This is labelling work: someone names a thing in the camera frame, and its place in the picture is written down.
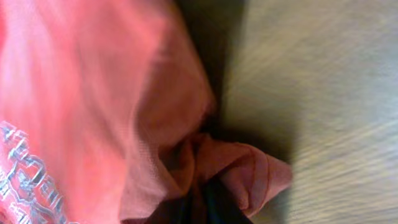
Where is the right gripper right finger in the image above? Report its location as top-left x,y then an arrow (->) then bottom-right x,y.
203,177 -> 252,224

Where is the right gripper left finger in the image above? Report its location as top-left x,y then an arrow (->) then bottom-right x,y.
146,193 -> 192,224

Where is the orange soccer t-shirt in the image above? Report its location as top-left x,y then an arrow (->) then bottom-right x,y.
1,0 -> 292,223

